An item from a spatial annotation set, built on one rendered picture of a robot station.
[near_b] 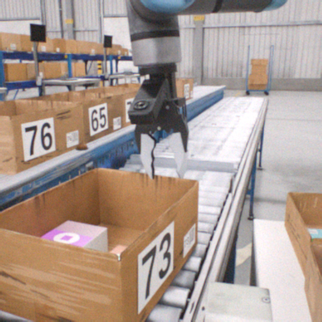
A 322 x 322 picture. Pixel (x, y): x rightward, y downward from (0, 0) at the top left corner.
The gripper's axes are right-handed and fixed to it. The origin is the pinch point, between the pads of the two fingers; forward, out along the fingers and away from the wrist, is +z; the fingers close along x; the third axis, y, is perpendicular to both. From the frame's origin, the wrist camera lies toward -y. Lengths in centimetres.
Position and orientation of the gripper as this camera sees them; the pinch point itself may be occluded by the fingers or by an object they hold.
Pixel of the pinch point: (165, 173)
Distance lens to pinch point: 70.8
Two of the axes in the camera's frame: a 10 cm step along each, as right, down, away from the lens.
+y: 2.9, -2.6, 9.2
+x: -9.5, 0.2, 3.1
